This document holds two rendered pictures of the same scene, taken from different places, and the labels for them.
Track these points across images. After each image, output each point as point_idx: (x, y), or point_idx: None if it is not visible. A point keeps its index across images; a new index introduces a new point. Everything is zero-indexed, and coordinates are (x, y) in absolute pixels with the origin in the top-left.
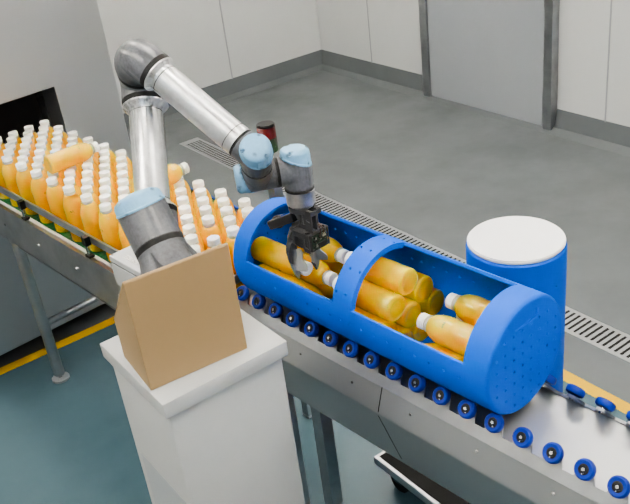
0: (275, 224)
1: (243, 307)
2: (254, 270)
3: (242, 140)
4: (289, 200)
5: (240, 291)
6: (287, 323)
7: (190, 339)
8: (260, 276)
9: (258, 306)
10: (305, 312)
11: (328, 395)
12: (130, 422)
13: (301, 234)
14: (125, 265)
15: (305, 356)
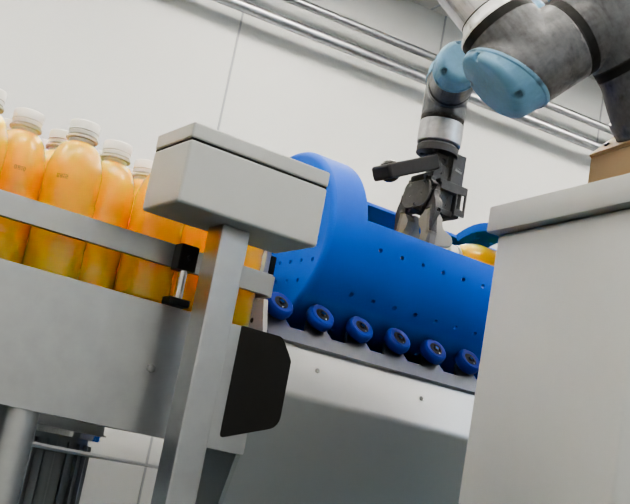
0: (406, 168)
1: (285, 332)
2: (385, 235)
3: (539, 0)
4: (454, 130)
5: (282, 299)
6: (400, 344)
7: None
8: (396, 245)
9: (332, 322)
10: (464, 307)
11: (449, 475)
12: None
13: (457, 185)
14: (260, 147)
15: (430, 401)
